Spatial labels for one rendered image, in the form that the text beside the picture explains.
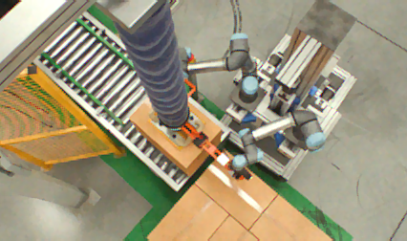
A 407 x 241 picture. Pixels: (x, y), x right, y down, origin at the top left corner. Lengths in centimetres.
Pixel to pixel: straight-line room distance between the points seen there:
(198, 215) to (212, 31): 209
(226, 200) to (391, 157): 182
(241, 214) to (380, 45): 248
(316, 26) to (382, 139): 234
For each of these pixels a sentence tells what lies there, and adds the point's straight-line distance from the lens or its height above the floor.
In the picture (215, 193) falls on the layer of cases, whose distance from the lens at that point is 350.
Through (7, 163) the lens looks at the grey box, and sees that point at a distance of 257.
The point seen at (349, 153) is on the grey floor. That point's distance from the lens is 433.
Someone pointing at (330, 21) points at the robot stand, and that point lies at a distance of 239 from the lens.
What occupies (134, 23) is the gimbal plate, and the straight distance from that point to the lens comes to 135.
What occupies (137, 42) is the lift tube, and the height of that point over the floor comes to 259.
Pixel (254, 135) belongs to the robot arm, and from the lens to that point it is 256.
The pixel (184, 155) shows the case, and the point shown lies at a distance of 302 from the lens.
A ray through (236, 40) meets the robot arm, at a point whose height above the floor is 167.
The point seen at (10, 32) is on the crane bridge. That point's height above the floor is 305.
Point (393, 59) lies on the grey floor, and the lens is 484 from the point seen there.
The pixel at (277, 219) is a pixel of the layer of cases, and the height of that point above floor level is 54.
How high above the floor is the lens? 402
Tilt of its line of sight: 74 degrees down
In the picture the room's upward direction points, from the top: 5 degrees counter-clockwise
